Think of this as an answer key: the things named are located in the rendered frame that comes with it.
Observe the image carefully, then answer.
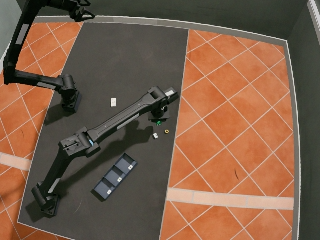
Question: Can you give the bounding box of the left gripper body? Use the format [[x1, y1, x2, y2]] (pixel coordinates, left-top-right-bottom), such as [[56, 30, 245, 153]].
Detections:
[[58, 0, 82, 23]]

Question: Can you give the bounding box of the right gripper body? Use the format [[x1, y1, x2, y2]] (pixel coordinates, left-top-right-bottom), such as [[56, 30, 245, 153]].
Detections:
[[148, 106, 170, 122]]

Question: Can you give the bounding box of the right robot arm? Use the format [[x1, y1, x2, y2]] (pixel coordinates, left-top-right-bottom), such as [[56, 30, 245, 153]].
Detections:
[[31, 86, 179, 216]]

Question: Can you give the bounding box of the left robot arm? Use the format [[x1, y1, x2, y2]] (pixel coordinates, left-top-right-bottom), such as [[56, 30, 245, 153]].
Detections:
[[3, 0, 80, 109]]

